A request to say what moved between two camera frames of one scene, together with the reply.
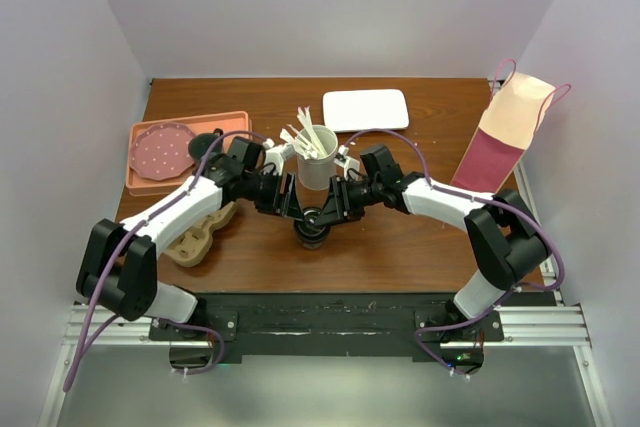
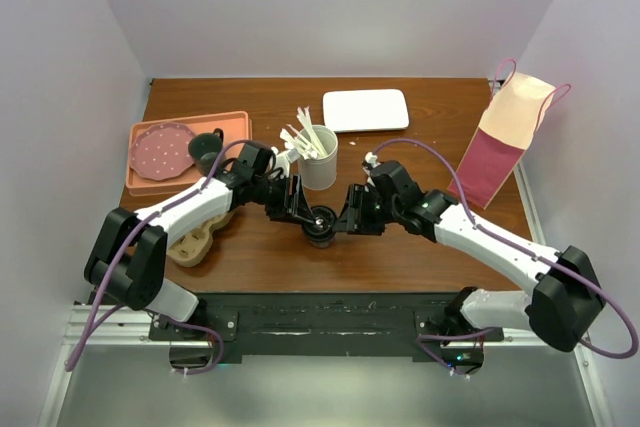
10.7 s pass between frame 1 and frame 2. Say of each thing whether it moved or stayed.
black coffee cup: moved
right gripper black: moved
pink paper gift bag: stayed
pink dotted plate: stayed
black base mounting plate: stayed
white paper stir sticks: stayed
